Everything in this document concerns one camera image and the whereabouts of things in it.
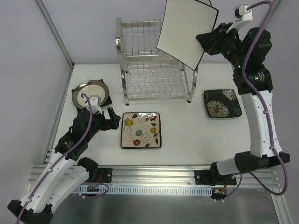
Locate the white square plate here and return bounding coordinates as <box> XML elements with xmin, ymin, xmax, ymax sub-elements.
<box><xmin>157</xmin><ymin>0</ymin><xmax>219</xmax><ymax>70</ymax></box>
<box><xmin>198</xmin><ymin>0</ymin><xmax>212</xmax><ymax>7</ymax></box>

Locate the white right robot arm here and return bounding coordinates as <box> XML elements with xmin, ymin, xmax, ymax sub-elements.
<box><xmin>196</xmin><ymin>23</ymin><xmax>290</xmax><ymax>184</ymax></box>

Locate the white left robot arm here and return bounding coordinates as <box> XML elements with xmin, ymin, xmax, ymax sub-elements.
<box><xmin>7</xmin><ymin>107</ymin><xmax>121</xmax><ymax>224</ymax></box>

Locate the stainless steel dish rack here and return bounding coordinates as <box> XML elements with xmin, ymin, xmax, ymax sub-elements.
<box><xmin>115</xmin><ymin>18</ymin><xmax>198</xmax><ymax>106</ymax></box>

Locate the upper colourful flower plate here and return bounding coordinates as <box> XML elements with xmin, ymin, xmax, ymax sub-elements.
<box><xmin>121</xmin><ymin>112</ymin><xmax>162</xmax><ymax>149</ymax></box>

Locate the round silver-rimmed plate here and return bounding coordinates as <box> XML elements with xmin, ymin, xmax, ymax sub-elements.
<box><xmin>71</xmin><ymin>80</ymin><xmax>110</xmax><ymax>110</ymax></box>

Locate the dark floral square plate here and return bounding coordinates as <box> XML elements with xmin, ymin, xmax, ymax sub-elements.
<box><xmin>203</xmin><ymin>89</ymin><xmax>242</xmax><ymax>119</ymax></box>

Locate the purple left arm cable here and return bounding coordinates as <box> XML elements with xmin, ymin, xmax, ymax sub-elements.
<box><xmin>17</xmin><ymin>93</ymin><xmax>110</xmax><ymax>224</ymax></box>

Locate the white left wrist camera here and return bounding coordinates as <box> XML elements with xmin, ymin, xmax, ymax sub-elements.
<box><xmin>86</xmin><ymin>95</ymin><xmax>102</xmax><ymax>114</ymax></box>

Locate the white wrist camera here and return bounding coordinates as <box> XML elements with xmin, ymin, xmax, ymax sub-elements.
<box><xmin>86</xmin><ymin>95</ymin><xmax>102</xmax><ymax>114</ymax></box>
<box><xmin>226</xmin><ymin>5</ymin><xmax>253</xmax><ymax>33</ymax></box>

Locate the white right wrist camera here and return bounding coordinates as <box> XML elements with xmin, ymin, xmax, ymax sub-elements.
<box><xmin>226</xmin><ymin>5</ymin><xmax>253</xmax><ymax>33</ymax></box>

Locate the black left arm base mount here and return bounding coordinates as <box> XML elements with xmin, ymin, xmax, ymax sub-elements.
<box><xmin>85</xmin><ymin>168</ymin><xmax>113</xmax><ymax>183</ymax></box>

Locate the aluminium rail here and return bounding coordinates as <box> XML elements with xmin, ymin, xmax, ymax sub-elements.
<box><xmin>28</xmin><ymin>165</ymin><xmax>284</xmax><ymax>188</ymax></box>

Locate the white slotted cable duct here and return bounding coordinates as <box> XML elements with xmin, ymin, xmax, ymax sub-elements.
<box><xmin>73</xmin><ymin>185</ymin><xmax>212</xmax><ymax>197</ymax></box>

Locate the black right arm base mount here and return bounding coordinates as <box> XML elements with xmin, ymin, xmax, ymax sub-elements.
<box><xmin>194</xmin><ymin>162</ymin><xmax>237</xmax><ymax>186</ymax></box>

